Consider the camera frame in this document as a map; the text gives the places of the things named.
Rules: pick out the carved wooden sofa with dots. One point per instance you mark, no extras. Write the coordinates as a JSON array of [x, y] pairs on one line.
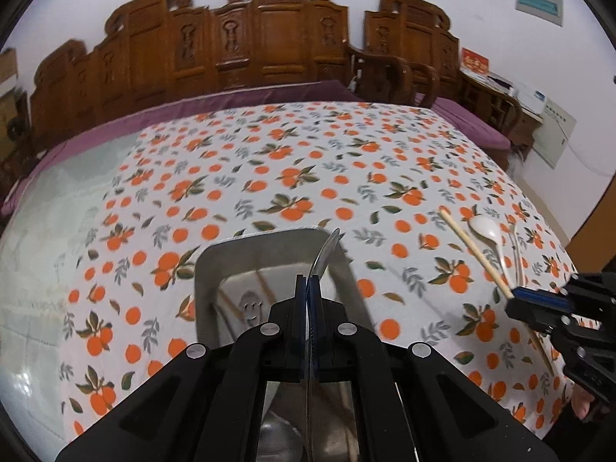
[[192, 57]]

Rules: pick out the small purple seat cushion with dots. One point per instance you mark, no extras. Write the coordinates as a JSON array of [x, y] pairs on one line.
[[474, 127]]

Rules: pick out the stainless steel tray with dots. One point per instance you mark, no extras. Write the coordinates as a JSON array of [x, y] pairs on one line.
[[226, 269]]

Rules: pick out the person's right hand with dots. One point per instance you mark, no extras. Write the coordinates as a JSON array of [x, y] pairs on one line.
[[583, 402]]

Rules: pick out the white box with blue label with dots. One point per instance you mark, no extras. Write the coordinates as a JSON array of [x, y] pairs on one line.
[[529, 98]]

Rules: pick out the red sign card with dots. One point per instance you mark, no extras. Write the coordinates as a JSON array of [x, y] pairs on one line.
[[475, 61]]

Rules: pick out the white wall panel box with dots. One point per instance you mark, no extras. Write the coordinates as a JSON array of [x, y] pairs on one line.
[[553, 132]]

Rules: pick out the smiley face metal spoon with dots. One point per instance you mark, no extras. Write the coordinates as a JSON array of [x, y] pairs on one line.
[[250, 305]]

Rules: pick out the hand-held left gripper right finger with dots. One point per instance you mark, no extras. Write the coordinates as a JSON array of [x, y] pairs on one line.
[[314, 308]]

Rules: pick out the wooden side table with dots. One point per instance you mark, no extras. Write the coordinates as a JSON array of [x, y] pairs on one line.
[[495, 101]]

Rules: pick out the brown wooden panel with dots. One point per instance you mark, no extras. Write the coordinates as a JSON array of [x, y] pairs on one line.
[[596, 226]]

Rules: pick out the green framed wall panel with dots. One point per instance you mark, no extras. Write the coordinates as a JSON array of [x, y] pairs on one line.
[[539, 5]]

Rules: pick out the white plastic spoon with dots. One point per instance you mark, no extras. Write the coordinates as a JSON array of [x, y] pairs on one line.
[[483, 228]]

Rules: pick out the wooden armchair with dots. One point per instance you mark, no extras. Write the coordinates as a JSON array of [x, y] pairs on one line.
[[385, 77]]

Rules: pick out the light bamboo chopstick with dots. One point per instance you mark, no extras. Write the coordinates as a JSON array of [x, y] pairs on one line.
[[471, 245]]

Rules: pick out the carved wooden chair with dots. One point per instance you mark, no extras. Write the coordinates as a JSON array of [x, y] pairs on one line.
[[414, 33]]

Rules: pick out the orange fruit print tablecloth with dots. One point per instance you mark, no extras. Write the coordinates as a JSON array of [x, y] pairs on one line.
[[288, 154]]

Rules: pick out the plain metal spoon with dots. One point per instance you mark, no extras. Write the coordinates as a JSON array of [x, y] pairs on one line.
[[284, 442]]

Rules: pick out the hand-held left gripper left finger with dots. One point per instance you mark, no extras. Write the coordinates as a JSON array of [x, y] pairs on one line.
[[301, 308]]

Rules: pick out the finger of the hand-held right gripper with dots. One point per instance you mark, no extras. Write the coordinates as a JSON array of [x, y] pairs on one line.
[[539, 296], [534, 315]]

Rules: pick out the white plastic fork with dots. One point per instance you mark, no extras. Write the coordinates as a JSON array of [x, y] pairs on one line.
[[517, 260]]

